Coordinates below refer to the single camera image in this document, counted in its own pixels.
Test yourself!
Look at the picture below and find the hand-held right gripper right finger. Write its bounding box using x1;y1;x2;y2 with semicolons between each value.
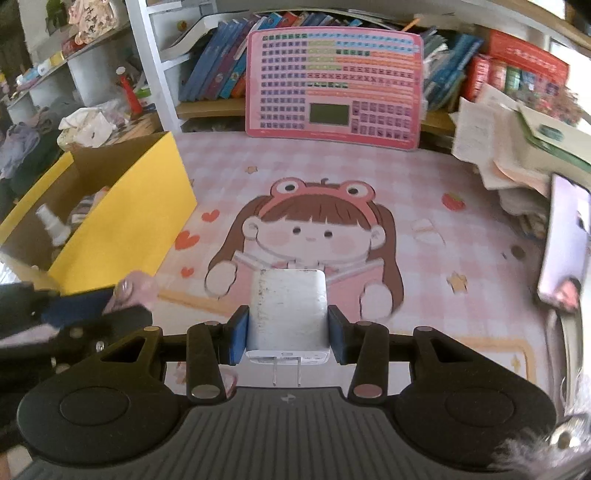
328;305;481;401

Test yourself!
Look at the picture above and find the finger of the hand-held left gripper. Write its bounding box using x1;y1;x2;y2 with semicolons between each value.
0;281;116;334
48;306;154;346

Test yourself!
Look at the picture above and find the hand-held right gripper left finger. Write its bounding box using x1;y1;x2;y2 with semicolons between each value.
99;305;250;401

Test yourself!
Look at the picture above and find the small pink object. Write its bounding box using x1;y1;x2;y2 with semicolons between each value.
104;271;160;315

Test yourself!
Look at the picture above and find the white charger plug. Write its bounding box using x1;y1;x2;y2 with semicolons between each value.
244;269;332;388

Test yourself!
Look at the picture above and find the white spray bottle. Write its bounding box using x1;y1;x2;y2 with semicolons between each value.
36;204;70;247

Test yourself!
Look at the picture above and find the yellow cardboard box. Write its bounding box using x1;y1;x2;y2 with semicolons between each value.
0;131;198;296

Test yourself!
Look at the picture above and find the pink printed tablecloth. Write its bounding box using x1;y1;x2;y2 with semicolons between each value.
0;131;591;402

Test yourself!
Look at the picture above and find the pile of clothes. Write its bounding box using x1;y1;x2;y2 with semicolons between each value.
0;108;70;195

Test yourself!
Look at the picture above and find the tissue pack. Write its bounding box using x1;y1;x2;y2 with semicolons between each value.
58;107;116;148

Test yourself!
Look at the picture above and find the wooden chessboard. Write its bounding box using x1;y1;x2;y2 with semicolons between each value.
111;113;162;139

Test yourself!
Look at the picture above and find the grey furry cuff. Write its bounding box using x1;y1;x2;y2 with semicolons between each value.
489;369;591;480

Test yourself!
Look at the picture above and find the red bottle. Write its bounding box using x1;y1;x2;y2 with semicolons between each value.
115;67;144;116

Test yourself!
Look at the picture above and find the smartphone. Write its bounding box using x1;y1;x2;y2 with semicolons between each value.
536;173;591;315

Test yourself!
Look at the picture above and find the white shelf unit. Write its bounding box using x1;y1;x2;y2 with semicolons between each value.
0;0;591;139

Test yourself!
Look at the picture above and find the stack of papers and booklets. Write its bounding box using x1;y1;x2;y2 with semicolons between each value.
450;83;591;232

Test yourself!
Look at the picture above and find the pink learning board toy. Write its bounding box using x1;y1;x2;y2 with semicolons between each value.
245;28;424;151

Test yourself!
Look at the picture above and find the row of blue books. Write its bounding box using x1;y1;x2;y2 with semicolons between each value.
178;11;485;112

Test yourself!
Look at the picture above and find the pink plush decoration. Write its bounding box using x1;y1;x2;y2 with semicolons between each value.
69;0;118;44

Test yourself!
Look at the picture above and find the open white book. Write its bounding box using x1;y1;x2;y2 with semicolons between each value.
159;21;218;61

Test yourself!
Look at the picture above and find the red book box set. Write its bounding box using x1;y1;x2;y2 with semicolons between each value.
462;30;571;104

